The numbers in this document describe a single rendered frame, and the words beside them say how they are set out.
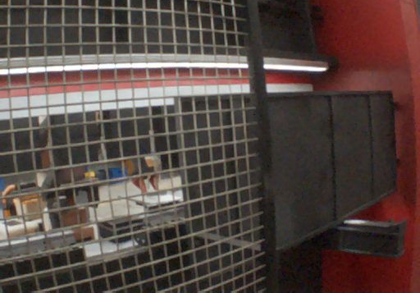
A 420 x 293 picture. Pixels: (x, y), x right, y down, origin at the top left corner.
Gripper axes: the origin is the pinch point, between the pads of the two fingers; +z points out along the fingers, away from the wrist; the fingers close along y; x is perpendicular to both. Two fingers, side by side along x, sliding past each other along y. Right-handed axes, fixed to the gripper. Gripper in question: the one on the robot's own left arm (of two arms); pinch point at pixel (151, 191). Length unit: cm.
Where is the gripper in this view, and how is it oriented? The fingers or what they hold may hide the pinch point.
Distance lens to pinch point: 164.1
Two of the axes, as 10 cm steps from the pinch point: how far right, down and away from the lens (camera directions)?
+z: 4.0, 8.5, -3.4
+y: 7.5, -0.9, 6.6
